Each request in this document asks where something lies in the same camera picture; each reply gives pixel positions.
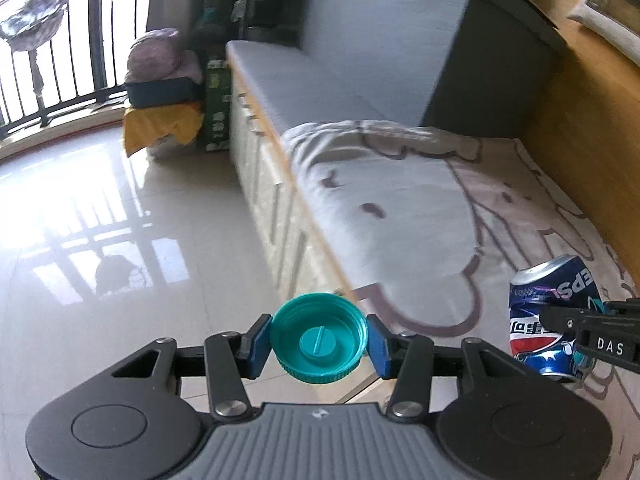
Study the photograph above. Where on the dark flat box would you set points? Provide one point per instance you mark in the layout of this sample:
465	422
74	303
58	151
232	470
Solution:
162	92

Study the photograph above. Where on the grey mattress cushion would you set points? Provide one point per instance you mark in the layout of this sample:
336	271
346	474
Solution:
300	80

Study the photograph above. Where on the pink cloth bundle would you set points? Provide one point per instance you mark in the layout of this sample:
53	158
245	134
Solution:
160	55

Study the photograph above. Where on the crushed blue soda can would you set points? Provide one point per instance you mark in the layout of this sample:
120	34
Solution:
540	295

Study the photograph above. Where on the black balcony railing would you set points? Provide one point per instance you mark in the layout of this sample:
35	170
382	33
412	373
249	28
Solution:
75	60

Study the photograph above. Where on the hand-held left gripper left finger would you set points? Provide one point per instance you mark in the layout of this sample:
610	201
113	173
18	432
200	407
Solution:
260	350

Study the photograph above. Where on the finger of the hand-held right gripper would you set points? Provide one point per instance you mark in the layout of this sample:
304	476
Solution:
570	317

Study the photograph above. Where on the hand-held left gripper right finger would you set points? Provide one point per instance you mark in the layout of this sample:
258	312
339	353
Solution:
378	349

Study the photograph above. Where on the yellow cloth cover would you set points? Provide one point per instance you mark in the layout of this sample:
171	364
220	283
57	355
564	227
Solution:
160	125

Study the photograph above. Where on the bed with cartoon sheet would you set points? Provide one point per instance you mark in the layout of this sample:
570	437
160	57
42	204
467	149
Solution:
410	200

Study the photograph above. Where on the green carton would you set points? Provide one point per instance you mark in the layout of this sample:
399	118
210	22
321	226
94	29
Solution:
217	105

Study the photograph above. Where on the teal plastic bottle cap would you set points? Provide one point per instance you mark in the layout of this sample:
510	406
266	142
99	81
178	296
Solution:
317	340

